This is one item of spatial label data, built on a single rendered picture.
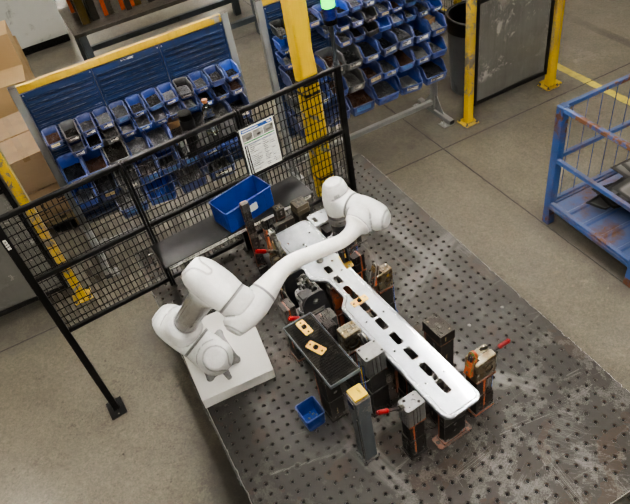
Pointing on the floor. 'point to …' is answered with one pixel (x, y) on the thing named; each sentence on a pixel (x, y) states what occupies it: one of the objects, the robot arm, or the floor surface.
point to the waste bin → (456, 21)
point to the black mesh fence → (162, 217)
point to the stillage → (605, 189)
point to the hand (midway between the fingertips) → (345, 254)
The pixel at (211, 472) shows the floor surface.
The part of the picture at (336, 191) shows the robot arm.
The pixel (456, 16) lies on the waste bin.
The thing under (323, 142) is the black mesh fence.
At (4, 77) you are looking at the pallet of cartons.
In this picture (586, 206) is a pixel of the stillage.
